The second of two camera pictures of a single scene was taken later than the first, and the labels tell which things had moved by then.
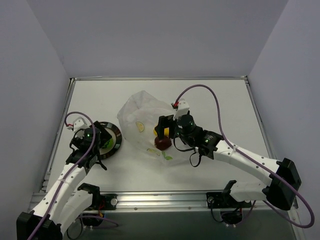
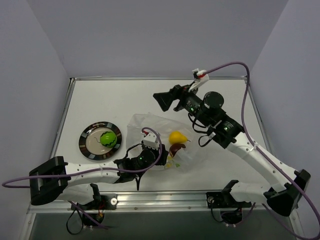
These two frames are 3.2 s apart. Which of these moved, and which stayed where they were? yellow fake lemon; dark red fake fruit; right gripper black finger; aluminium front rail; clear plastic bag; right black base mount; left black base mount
Moved: right gripper black finger; yellow fake lemon; clear plastic bag; dark red fake fruit
Stayed: right black base mount; aluminium front rail; left black base mount
